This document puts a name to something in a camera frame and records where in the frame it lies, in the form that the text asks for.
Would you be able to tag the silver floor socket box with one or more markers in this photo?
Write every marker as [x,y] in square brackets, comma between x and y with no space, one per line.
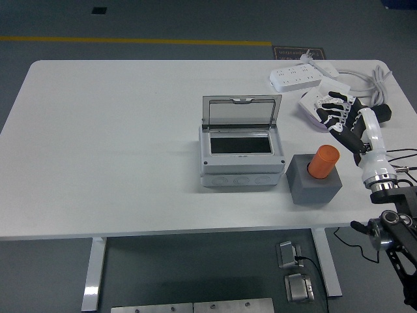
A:
[288,254]
[298,288]

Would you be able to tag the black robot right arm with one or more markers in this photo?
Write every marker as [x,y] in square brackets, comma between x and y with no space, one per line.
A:
[394,194]

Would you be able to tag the grey foam block holder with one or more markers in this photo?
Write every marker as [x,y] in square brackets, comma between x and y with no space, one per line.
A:
[312,192]

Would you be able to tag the purple plastic tray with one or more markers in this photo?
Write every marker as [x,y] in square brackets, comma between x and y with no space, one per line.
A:
[314,123]

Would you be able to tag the white rectangular adapter block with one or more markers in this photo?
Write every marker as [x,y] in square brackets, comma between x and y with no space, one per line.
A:
[327,69]

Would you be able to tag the dark floor sign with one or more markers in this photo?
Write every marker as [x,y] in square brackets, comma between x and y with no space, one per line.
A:
[286,52]

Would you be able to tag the smoked transparent box lid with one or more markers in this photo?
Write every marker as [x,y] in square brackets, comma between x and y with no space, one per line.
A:
[239,112]

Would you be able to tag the small white flat box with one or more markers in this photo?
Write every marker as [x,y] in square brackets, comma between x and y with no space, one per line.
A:
[332,86]

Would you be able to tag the white power plug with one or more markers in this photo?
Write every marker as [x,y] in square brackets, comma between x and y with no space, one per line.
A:
[307,56]

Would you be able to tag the white power strip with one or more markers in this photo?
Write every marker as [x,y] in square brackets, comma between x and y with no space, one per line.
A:
[293,78]

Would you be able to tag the grey plastic junction box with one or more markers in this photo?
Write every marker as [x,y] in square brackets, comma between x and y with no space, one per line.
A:
[241,164]

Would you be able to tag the black power adapter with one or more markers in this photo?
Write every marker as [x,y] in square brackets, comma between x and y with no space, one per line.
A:
[384,112]

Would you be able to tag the orange cylindrical battery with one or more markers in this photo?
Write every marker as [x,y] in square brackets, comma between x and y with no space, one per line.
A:
[322,161]

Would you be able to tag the blue object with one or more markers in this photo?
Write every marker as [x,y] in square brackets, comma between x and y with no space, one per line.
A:
[400,2]

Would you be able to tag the white wall socket plate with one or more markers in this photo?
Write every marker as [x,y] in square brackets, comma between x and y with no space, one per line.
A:
[307,104]

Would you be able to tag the white table leg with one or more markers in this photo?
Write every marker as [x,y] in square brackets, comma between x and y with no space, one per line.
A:
[92,274]
[327,261]

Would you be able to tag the grey metal floor plate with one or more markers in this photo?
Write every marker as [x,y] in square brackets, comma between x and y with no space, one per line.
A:
[150,309]
[233,306]

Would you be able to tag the black square floor cover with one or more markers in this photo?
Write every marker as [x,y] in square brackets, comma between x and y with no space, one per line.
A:
[98,10]

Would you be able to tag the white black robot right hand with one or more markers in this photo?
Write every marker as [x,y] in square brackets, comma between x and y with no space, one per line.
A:
[374,156]

